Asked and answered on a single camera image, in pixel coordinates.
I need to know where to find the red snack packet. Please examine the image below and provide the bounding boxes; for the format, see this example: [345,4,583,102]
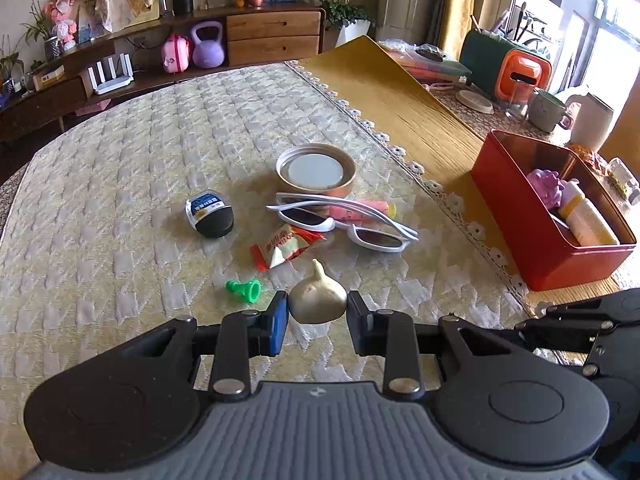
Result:
[250,224,326,272]

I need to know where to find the green mug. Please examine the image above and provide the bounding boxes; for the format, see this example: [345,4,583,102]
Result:
[528,89,574,134]

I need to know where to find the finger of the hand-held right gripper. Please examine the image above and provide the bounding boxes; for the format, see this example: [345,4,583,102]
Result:
[545,297,609,317]
[516,319,621,354]

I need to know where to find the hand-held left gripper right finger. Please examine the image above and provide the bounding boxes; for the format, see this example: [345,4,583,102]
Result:
[346,290,523,399]

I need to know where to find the pink toy case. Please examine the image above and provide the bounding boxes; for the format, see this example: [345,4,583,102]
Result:
[161,33,194,74]

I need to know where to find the purple kettlebell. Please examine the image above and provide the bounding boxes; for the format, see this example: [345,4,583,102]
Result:
[191,21,226,69]

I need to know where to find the white tumbler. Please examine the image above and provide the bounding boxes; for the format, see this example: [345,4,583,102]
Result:
[570,92,615,154]

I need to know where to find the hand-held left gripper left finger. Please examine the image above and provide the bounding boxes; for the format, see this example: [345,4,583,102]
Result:
[120,291,291,402]

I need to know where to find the green plastic piece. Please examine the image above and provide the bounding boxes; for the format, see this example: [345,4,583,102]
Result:
[225,279,262,306]

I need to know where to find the clear glass cup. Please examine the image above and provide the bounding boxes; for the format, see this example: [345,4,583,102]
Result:
[505,80,536,120]

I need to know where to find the white sunscreen bottle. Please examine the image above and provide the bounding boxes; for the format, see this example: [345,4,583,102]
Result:
[558,180,620,247]

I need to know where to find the yellow curtain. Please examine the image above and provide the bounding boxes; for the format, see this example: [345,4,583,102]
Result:
[442,0,481,61]

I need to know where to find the white sunglasses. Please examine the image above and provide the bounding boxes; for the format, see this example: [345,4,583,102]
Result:
[265,192,420,254]

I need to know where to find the garlic bulb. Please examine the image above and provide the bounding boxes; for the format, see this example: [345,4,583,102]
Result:
[289,259,348,325]

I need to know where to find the purple rubber toy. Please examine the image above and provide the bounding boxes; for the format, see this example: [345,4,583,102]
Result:
[526,169,569,210]

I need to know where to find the quilted cream table mat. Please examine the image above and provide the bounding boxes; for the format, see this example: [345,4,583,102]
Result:
[0,60,532,397]

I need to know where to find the yellow flat box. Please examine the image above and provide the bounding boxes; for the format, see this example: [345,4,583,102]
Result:
[32,65,66,86]

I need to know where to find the pink tube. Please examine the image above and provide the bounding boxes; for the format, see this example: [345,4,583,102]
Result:
[327,199,397,224]

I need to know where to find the wooden TV cabinet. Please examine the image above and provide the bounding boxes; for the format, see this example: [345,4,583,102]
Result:
[0,0,327,142]

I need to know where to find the stack of books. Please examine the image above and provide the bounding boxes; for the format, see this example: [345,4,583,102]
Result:
[377,40,474,86]

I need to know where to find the black egg-shaped capsule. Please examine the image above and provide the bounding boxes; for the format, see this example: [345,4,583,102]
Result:
[185,188,235,239]

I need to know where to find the potted orchid plant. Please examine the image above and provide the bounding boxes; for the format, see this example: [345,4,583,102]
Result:
[22,0,64,61]

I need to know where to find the red tin box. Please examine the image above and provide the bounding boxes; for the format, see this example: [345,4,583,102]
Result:
[470,129,639,292]

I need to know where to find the orange snack wrapper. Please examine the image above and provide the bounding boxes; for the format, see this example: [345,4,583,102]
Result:
[567,144,609,174]

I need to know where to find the clear jar with yellow contents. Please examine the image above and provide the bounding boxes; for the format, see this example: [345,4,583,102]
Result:
[607,157,640,196]

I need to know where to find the pink plush doll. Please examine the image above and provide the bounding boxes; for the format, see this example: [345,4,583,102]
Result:
[45,0,81,46]

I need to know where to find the metal jar lid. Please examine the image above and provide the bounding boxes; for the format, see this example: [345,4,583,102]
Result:
[276,145,357,201]

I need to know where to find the yellow placemat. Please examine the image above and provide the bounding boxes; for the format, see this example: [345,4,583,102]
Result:
[294,35,640,312]

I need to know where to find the white router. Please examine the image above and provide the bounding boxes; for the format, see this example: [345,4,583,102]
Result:
[87,54,135,96]

